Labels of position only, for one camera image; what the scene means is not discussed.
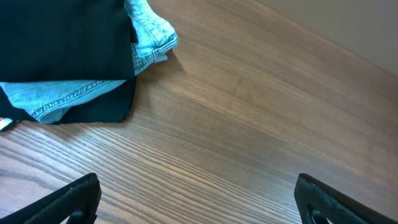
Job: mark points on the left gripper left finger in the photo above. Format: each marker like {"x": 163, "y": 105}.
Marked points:
{"x": 76, "y": 203}

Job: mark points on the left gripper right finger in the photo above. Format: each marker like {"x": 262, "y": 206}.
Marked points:
{"x": 317, "y": 202}

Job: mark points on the black polo shirt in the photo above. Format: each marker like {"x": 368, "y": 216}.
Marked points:
{"x": 56, "y": 40}

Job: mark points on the black folded shirt under jeans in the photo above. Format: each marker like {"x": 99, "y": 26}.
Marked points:
{"x": 111, "y": 107}

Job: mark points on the light blue folded jeans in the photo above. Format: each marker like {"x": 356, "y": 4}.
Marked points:
{"x": 47, "y": 102}

